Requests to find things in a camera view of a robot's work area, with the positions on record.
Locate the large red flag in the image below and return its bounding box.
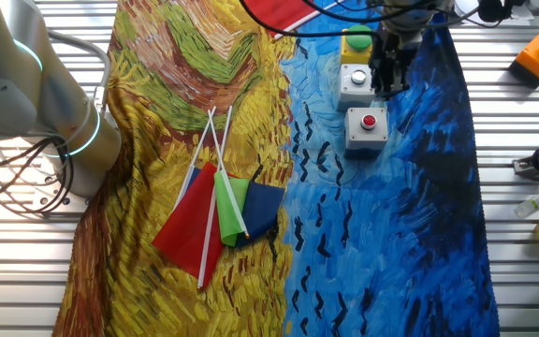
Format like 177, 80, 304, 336
243, 0, 345, 38

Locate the painted blue yellow cloth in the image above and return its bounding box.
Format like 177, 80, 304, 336
51, 0, 503, 337

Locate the black base cable bundle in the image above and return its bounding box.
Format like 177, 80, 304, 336
0, 134, 75, 219

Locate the small green flag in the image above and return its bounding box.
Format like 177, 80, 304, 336
207, 109, 251, 248

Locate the small dark blue flag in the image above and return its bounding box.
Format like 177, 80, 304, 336
173, 105, 285, 248

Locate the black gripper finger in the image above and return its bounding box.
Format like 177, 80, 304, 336
389, 69, 410, 98
371, 69, 391, 98

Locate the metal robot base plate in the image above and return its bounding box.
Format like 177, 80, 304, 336
0, 139, 91, 219

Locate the small red flag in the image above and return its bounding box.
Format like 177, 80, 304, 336
151, 106, 226, 291

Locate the white paper sheet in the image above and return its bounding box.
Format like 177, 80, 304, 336
456, 0, 536, 27

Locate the yellow box green mushroom button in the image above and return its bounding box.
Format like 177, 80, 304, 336
339, 23, 374, 66

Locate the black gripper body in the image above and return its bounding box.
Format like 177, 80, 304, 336
369, 32, 415, 74

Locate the orange emergency stop box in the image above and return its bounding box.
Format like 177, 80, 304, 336
507, 32, 539, 90

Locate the grey box red button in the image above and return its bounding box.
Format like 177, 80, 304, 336
342, 106, 390, 160

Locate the grey box small green button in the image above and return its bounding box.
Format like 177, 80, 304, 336
335, 63, 377, 112

